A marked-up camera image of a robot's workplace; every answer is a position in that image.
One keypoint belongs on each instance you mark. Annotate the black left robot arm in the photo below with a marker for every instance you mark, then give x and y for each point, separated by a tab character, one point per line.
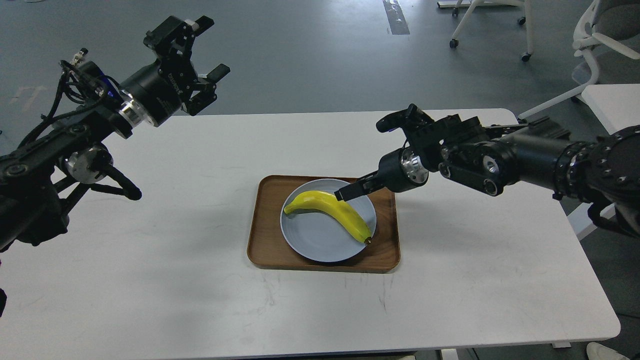
64	157

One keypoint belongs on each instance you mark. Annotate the yellow banana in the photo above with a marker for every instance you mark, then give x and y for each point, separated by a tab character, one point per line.
339	210

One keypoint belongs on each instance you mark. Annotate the brown wooden tray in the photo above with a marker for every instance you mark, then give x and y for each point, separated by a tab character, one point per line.
268	249

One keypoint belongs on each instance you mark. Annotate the white office chair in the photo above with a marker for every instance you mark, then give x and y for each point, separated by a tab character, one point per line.
598	39

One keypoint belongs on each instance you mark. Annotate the grey floor tape strip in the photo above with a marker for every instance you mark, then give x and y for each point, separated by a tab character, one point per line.
396	19

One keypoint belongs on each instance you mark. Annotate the white shoe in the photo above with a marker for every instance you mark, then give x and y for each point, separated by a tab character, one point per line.
596	351

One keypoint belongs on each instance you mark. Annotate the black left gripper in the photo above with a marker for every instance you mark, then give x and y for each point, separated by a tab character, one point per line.
163	86

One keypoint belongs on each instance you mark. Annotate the white side table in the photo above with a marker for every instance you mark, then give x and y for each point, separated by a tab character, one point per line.
617	106

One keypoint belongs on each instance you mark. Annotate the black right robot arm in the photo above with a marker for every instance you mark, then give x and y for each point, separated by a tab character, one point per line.
604	174

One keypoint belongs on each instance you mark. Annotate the white rolling stand base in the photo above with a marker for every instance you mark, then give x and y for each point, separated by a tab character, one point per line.
489	20

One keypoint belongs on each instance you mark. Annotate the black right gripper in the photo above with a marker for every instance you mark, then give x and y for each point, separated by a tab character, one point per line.
400	171

